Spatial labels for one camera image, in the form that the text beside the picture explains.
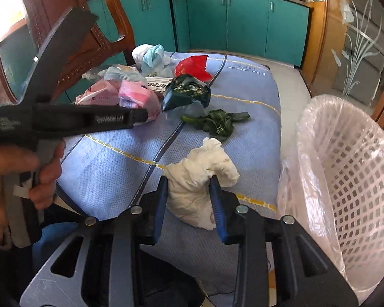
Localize carved wooden chair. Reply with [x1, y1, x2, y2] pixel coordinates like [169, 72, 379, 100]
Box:
[0, 0, 137, 107]

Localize red plastic bag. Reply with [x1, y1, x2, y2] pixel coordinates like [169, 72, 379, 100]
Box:
[174, 55, 214, 82]

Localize white tissue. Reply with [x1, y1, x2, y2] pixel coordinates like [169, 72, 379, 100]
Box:
[164, 137, 240, 231]

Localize teal kitchen cabinets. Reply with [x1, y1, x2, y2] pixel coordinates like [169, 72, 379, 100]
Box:
[85, 0, 312, 68]

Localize dark green snack bag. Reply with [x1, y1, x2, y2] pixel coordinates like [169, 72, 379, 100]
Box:
[160, 74, 212, 113]

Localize person's left hand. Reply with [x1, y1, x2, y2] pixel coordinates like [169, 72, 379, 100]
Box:
[0, 142, 66, 242]

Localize wooden door frame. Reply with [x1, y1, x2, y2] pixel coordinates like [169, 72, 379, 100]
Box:
[296, 0, 338, 94]

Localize etched glass door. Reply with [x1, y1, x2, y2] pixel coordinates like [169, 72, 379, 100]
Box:
[320, 0, 384, 119]

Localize white and blue wrapper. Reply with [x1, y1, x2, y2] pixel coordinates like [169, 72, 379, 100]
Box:
[104, 65, 148, 85]

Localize white plastic bag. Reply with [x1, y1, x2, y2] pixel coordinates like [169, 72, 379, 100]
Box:
[132, 44, 180, 76]

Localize white basket with plastic liner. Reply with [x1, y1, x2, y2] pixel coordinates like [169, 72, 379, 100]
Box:
[277, 94, 384, 303]

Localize clear plastic wrapper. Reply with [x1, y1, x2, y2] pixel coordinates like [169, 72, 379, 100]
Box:
[82, 67, 109, 81]

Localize green leafy vegetable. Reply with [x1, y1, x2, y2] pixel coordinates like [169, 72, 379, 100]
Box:
[181, 109, 251, 141]

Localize blue striped table cloth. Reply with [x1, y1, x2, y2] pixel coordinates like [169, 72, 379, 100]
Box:
[56, 51, 282, 296]

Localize pale pink plastic bag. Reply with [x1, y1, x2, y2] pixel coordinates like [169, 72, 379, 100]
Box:
[75, 80, 122, 106]

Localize white printed box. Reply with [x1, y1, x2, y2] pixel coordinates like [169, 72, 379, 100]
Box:
[146, 77, 174, 98]

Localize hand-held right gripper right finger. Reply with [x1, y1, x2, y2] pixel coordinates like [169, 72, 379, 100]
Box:
[209, 175, 359, 307]

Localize white lattice waste basket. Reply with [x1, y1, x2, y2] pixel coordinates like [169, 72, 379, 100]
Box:
[296, 94, 384, 299]

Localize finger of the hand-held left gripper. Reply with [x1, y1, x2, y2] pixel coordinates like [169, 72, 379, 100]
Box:
[127, 108, 150, 127]

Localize pink packet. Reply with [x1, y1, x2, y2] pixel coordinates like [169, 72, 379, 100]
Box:
[118, 80, 161, 123]

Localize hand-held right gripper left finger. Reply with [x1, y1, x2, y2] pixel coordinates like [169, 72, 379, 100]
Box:
[19, 175, 170, 307]

